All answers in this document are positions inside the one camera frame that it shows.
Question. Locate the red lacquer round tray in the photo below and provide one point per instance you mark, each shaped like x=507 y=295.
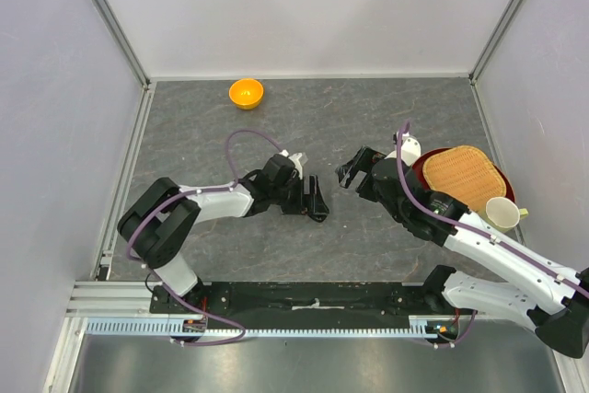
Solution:
x=416 y=172

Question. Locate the woven bamboo tray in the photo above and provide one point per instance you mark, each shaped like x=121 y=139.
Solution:
x=462 y=179

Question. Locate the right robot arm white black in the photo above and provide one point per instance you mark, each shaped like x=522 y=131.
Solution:
x=536 y=293

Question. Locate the slotted cable duct rail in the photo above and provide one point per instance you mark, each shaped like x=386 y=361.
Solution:
x=406 y=328

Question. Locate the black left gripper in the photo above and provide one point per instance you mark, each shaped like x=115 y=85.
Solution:
x=310 y=203

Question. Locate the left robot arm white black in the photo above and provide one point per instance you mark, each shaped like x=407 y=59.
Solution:
x=156 y=226

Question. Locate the pale yellow cup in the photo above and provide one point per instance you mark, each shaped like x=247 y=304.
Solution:
x=502 y=214

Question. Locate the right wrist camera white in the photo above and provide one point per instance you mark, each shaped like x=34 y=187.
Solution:
x=410 y=149

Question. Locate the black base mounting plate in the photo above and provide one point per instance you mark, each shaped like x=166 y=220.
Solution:
x=354 y=303

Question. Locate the orange plastic bowl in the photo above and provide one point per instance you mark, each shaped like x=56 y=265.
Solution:
x=246 y=93

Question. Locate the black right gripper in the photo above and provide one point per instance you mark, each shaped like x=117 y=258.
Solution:
x=363 y=161

